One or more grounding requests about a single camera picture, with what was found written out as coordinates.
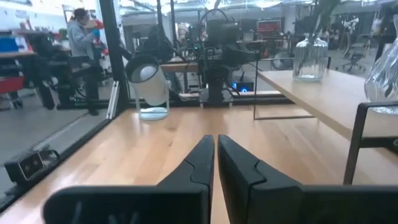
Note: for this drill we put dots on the blue crate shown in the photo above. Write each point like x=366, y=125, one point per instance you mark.
x=8, y=44

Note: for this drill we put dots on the black table-level camera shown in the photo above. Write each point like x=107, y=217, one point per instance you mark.
x=29, y=166

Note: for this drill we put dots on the diamond-patterned glass vase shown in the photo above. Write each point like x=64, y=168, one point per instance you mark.
x=384, y=81

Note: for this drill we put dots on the black office chair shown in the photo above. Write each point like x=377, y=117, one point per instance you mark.
x=49, y=59

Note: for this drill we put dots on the white strip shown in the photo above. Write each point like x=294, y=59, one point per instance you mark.
x=113, y=99

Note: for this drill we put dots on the wooden shelf with black legs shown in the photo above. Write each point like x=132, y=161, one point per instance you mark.
x=326, y=93

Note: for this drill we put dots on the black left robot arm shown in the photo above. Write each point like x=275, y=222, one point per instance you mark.
x=217, y=81

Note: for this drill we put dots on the black box with blue light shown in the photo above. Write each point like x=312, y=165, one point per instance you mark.
x=242, y=87

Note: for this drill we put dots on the red cart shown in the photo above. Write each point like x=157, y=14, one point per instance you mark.
x=11, y=84

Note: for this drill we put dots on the person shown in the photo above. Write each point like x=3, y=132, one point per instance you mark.
x=81, y=40

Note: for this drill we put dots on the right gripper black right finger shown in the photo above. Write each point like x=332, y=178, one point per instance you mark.
x=239, y=174

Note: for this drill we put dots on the red screen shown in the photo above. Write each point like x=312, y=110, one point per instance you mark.
x=269, y=26

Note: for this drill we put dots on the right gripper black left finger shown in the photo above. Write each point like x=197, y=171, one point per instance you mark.
x=199, y=168

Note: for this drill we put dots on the ribbed round glass vase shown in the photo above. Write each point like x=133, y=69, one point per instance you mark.
x=311, y=62

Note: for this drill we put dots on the white spot lamp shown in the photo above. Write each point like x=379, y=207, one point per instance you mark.
x=149, y=84

